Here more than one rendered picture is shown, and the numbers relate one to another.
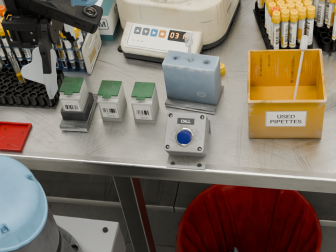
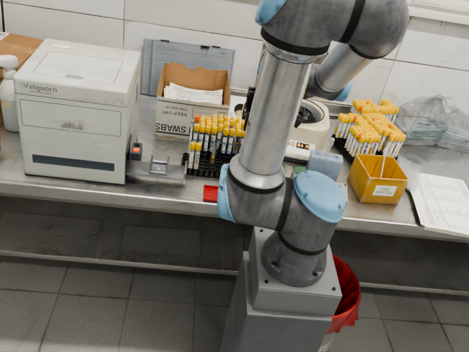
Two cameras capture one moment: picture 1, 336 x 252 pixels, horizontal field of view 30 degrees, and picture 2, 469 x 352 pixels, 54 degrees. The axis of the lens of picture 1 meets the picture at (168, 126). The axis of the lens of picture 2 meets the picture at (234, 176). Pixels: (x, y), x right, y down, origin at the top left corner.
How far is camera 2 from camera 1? 0.74 m
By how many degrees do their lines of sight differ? 22
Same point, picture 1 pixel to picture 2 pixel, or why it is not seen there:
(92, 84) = not seen: hidden behind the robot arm
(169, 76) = (313, 164)
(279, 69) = (368, 167)
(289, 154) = (384, 211)
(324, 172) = (407, 221)
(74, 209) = (151, 282)
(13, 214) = (341, 200)
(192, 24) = (312, 140)
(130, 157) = not seen: hidden behind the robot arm
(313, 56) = (388, 160)
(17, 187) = (336, 187)
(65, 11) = not seen: hidden behind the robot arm
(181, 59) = (322, 154)
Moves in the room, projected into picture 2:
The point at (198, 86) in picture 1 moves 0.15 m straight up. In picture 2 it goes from (329, 172) to (343, 130)
